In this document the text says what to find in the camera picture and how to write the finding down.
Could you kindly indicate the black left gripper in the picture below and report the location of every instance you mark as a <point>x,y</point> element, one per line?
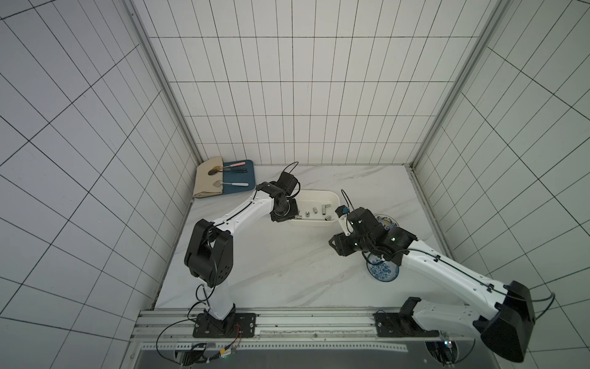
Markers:
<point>293,212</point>

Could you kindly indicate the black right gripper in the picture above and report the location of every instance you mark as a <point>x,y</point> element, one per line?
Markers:
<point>353,237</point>

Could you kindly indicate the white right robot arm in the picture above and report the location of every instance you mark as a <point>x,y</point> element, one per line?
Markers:
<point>500,315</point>

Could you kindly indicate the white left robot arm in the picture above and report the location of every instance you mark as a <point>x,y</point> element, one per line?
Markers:
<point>210,252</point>

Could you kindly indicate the white plastic storage box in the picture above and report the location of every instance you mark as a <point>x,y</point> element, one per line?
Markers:
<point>308,199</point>

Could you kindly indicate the blue yellow patterned bowl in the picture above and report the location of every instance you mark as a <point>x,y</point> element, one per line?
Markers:
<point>387,222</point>

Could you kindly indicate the blue white patterned bowl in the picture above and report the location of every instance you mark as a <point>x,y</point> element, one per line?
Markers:
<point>384,271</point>

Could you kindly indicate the beige folded cloth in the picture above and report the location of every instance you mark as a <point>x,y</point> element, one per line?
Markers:
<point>204,183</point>

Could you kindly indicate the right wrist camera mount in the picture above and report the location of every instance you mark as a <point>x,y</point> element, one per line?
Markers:
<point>342,213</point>

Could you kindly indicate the pink handled spoon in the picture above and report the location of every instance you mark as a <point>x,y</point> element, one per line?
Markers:
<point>234,165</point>

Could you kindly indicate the white handled spoon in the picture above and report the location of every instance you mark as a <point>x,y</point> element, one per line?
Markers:
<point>235,184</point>

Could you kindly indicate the black handled spoon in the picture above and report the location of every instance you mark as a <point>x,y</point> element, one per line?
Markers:
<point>216,170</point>

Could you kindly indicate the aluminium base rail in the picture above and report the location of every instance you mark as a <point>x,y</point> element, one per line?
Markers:
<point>172,330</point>

